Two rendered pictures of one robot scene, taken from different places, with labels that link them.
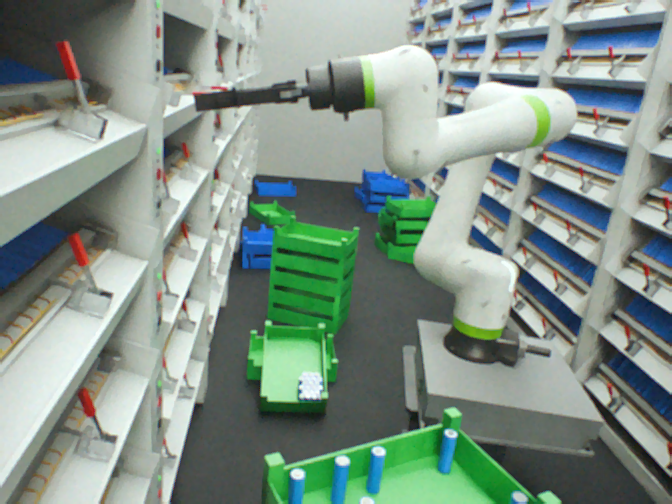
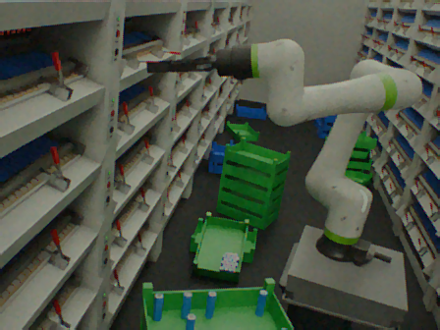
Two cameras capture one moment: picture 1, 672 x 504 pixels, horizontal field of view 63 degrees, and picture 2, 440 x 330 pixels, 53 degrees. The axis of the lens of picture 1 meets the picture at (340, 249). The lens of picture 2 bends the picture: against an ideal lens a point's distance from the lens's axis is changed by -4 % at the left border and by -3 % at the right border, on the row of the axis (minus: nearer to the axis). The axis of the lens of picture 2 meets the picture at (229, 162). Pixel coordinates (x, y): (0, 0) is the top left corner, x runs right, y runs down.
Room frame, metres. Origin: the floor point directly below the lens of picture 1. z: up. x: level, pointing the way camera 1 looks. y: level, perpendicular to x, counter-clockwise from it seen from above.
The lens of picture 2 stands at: (-0.21, -0.25, 1.16)
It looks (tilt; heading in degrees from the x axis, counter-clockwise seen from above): 20 degrees down; 12
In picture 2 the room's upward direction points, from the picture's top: 9 degrees clockwise
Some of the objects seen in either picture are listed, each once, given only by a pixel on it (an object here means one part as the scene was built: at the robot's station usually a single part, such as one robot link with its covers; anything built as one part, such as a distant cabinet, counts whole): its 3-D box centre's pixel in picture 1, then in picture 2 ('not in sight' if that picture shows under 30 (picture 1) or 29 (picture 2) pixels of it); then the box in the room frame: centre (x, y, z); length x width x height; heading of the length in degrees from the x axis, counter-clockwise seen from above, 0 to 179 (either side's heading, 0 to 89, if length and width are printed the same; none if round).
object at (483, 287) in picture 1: (481, 291); (346, 209); (1.26, -0.36, 0.53); 0.16 x 0.13 x 0.19; 39
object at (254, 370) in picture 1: (292, 355); (224, 240); (1.70, 0.13, 0.04); 0.30 x 0.20 x 0.08; 98
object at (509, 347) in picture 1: (497, 343); (354, 248); (1.24, -0.42, 0.40); 0.26 x 0.15 x 0.06; 78
